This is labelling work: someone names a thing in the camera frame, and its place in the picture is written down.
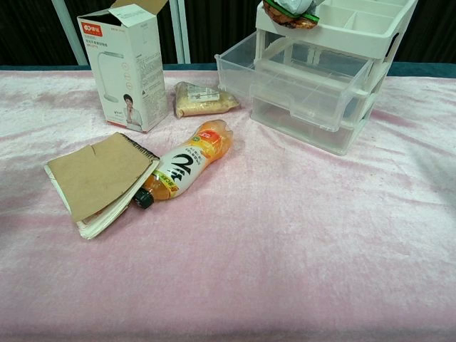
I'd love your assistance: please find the orange juice bottle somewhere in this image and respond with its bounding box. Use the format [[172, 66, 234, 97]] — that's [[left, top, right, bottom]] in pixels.
[[132, 120, 234, 210]]

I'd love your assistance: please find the beige grain packet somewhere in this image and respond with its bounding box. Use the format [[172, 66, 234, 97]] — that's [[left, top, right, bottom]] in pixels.
[[173, 81, 240, 118]]

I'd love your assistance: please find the pink velvet table cloth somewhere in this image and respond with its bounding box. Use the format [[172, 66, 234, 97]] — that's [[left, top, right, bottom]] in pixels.
[[0, 69, 456, 342]]

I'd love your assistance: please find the brown spiral notebook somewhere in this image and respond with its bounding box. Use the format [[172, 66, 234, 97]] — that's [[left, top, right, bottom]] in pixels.
[[43, 132, 161, 240]]

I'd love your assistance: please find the white lamp carton box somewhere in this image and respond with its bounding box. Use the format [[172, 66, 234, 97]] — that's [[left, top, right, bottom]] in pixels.
[[77, 0, 168, 133]]

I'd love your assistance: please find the green snack bag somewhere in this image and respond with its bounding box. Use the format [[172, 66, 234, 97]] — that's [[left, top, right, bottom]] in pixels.
[[261, 0, 321, 31]]

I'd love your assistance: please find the white double frame post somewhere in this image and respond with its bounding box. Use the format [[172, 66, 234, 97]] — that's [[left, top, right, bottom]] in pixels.
[[169, 0, 192, 65]]

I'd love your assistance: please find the white plastic drawer organizer frame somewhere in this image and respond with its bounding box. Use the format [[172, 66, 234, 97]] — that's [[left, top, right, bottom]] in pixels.
[[250, 0, 418, 156]]

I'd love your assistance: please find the white aluminium frame post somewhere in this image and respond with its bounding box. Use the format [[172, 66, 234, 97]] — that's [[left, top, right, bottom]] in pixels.
[[51, 0, 88, 67]]

